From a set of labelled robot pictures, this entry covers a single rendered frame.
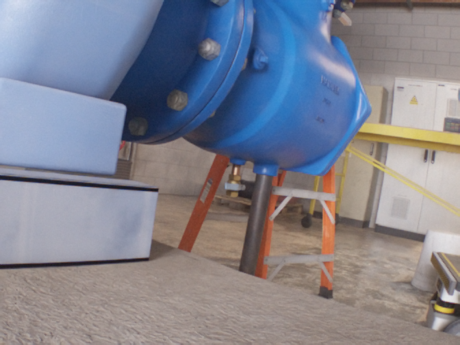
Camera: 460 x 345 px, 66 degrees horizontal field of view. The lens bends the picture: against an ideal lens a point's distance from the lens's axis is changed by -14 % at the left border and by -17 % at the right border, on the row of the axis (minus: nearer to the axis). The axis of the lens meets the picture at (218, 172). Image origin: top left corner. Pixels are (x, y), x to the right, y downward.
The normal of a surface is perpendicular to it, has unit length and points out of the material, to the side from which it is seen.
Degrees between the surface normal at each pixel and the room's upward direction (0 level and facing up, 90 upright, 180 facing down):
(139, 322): 0
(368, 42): 90
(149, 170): 90
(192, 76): 90
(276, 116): 124
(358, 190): 90
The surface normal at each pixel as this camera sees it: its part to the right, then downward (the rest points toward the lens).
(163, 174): 0.77, 0.15
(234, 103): 0.41, 0.73
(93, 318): 0.17, -0.99
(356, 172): -0.62, -0.11
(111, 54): 0.60, 0.59
